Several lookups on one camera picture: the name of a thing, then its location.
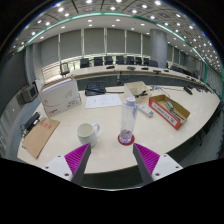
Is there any grey-green tool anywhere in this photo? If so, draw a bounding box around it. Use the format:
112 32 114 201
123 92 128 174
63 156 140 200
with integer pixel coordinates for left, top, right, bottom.
165 101 175 112

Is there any white paper sheet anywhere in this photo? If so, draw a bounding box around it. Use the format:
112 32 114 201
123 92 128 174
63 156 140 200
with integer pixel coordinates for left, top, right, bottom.
84 93 123 110

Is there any small open white box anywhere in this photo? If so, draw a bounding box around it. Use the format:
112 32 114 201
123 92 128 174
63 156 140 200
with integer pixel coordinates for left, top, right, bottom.
123 80 153 104

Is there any black flat device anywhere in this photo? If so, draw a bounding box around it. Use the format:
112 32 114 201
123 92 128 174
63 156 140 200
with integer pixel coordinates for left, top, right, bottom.
23 111 41 132

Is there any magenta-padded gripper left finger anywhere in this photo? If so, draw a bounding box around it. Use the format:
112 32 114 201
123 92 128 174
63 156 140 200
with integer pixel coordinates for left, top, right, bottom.
41 142 92 186

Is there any row of black office chairs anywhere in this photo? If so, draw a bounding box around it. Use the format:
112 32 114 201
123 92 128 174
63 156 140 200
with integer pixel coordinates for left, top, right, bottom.
79 55 159 69

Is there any large white cardboard box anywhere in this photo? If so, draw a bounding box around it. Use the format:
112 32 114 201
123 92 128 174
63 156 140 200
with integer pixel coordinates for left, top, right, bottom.
38 76 83 118

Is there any white remote control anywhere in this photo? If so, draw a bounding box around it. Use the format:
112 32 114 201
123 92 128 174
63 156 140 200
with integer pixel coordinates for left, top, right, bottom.
136 103 155 118

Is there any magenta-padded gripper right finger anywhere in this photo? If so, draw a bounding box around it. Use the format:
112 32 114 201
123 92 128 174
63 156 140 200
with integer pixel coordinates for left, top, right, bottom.
132 142 184 185

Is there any open red-edged cardboard box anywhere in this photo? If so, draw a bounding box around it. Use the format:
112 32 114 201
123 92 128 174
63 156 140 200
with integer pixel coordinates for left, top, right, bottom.
148 94 191 130

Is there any black desk microphone unit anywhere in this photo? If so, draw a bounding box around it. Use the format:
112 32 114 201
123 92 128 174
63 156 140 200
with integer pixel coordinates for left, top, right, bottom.
183 85 194 96

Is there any group of ceiling lights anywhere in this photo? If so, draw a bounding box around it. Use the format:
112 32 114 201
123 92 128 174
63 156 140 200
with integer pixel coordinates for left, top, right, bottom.
13 0 224 68

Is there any white ceramic mug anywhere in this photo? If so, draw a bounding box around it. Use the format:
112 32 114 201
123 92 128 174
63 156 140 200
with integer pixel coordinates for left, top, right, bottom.
76 122 101 148

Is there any clear plastic water bottle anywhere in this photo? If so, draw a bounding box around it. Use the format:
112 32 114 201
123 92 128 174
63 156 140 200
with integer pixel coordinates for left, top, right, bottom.
119 96 138 145

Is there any flat round red coaster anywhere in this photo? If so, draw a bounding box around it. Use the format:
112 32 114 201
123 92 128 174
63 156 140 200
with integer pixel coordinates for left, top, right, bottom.
117 133 136 147

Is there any black bag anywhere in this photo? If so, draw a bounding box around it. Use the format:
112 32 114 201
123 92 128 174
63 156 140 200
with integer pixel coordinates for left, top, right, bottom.
84 82 107 97

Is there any brown cardboard sheet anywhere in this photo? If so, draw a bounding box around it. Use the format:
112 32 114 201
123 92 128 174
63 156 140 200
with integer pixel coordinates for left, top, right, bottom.
21 117 61 160

